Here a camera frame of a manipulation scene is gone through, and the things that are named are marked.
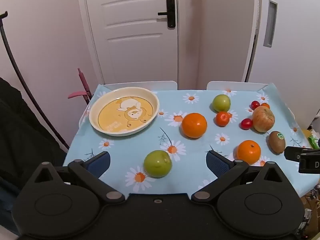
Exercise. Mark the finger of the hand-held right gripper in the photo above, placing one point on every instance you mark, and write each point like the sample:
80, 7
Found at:
292, 153

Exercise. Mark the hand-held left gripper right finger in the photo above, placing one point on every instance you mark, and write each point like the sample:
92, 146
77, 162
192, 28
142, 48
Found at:
217, 163

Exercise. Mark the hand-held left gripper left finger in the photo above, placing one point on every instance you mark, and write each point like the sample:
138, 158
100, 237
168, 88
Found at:
98, 164

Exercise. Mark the brown kiwi with green sticker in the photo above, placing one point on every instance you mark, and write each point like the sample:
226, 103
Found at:
276, 142

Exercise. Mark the medium orange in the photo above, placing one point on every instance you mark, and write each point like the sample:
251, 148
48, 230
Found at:
248, 152

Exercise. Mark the large orange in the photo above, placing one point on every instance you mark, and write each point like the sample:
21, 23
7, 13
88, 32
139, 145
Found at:
194, 125

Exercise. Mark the red-yellow apple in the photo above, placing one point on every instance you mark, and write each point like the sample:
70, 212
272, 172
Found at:
263, 119

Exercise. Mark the dark red cherry tomato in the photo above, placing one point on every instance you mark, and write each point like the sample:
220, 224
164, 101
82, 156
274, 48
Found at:
246, 123

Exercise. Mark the large green apple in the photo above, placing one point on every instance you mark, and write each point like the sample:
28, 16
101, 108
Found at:
157, 164

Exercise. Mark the cream plate with cartoon print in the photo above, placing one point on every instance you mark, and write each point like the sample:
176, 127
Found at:
124, 111

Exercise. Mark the green packet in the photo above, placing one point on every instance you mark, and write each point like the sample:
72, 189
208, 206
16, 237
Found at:
314, 141

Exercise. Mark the small tangerine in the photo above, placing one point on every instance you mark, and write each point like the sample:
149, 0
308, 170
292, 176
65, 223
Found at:
222, 119

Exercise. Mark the orange-red cherry tomato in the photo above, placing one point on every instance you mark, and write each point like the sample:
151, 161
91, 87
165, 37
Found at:
265, 105

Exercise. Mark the small green apple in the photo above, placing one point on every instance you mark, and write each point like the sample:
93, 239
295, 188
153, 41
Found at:
221, 103

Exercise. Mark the dark cloth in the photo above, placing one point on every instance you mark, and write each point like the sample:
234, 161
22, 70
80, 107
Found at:
22, 140

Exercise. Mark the white chair back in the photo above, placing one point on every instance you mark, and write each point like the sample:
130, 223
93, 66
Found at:
235, 85
140, 85

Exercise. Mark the white cabinet door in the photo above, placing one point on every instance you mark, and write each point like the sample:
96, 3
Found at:
287, 62

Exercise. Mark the black curved pole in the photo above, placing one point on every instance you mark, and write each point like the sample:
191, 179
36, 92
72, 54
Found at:
15, 65

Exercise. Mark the white panel door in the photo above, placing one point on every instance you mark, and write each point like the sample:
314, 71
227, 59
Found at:
130, 30

